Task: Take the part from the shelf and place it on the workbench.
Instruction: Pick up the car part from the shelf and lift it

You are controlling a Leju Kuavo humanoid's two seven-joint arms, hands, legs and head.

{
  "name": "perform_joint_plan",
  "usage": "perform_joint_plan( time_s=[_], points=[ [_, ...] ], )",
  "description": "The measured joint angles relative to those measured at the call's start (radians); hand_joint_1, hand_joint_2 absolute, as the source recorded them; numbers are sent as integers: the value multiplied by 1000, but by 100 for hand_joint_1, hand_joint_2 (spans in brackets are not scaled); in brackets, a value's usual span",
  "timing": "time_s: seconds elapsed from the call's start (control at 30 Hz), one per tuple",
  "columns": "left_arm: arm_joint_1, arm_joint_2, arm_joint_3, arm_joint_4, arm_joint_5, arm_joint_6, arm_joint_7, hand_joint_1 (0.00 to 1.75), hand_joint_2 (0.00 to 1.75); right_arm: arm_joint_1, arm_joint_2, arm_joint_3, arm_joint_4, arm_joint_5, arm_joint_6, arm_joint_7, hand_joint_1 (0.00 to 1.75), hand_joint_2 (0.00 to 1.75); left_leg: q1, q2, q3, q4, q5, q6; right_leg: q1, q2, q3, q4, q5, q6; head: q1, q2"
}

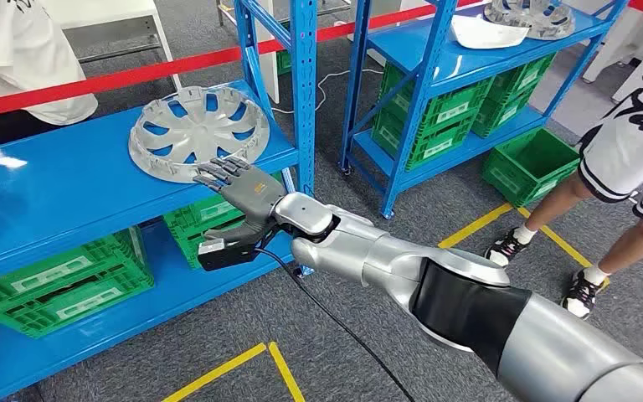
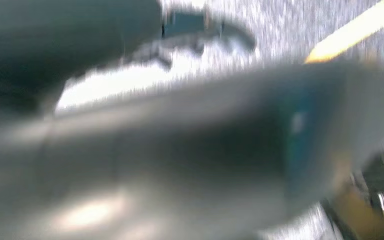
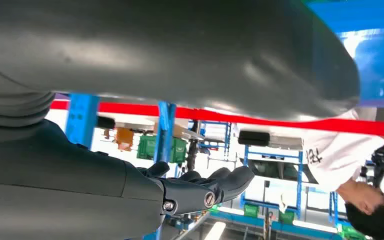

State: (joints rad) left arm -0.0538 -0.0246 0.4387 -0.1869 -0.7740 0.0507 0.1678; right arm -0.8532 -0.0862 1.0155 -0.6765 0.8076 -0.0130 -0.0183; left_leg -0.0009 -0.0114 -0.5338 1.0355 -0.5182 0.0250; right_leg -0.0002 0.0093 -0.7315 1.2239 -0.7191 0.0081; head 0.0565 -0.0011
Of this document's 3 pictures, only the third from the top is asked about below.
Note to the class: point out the red barrier tape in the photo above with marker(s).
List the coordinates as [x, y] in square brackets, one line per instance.
[344, 126]

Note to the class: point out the green plastic crate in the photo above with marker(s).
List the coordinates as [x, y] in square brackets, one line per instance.
[178, 150]
[286, 217]
[352, 233]
[251, 211]
[146, 147]

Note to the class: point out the black block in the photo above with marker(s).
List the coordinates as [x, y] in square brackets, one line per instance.
[106, 123]
[254, 138]

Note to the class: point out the blue metal shelf rack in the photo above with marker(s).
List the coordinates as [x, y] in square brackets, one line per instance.
[81, 119]
[299, 182]
[227, 136]

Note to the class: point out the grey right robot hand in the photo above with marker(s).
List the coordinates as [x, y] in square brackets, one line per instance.
[178, 49]

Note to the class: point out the person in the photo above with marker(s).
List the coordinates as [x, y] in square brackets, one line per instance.
[337, 155]

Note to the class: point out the orange box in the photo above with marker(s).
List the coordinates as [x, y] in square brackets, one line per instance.
[124, 139]

